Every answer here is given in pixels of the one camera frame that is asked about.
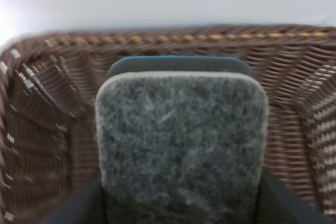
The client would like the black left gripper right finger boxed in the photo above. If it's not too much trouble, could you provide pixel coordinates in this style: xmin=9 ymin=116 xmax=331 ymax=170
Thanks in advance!
xmin=254 ymin=169 xmax=333 ymax=224

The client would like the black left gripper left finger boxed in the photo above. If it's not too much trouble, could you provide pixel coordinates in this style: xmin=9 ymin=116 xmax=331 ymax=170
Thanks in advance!
xmin=41 ymin=179 xmax=107 ymax=224

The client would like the grey felt whiteboard eraser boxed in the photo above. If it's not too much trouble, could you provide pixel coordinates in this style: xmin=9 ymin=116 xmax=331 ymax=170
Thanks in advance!
xmin=95 ymin=56 xmax=268 ymax=223

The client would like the dark brown wicker basket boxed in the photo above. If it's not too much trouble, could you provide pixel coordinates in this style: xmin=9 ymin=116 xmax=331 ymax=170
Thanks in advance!
xmin=1 ymin=25 xmax=335 ymax=223

